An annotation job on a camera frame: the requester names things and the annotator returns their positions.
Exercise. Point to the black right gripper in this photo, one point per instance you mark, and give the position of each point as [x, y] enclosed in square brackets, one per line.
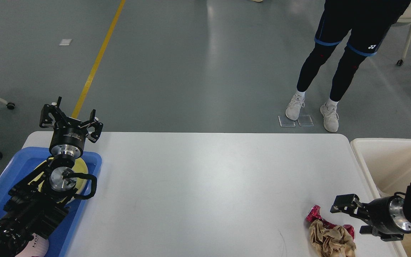
[385, 216]

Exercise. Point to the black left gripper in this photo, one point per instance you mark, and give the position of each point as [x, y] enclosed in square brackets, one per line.
[68, 140]

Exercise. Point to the brown paper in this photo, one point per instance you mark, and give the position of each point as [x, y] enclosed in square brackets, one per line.
[335, 242]

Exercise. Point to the red foil wrapper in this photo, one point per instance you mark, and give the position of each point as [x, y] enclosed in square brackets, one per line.
[314, 215]

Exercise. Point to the pink mug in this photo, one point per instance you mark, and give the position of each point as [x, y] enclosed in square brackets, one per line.
[37, 247]

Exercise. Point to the foil back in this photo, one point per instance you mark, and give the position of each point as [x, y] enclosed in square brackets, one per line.
[383, 194]

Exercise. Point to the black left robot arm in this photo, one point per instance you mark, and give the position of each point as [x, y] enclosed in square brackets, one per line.
[37, 203]

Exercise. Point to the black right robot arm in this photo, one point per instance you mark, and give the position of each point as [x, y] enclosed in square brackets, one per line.
[407, 202]

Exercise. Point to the white plastic bin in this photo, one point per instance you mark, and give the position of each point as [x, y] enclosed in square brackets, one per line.
[385, 163]

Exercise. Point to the blue plastic tray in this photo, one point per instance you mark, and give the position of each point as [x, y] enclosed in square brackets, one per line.
[25, 161]

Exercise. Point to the clear floor plate right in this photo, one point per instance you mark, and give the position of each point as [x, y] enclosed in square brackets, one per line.
[305, 121]

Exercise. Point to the clear floor plate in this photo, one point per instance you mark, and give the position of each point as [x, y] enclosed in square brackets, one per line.
[286, 122]
[305, 121]

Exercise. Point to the clear floor plate left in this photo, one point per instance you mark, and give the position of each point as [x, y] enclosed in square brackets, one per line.
[286, 122]

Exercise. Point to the person in black clothes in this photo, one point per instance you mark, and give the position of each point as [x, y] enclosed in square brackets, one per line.
[366, 22]

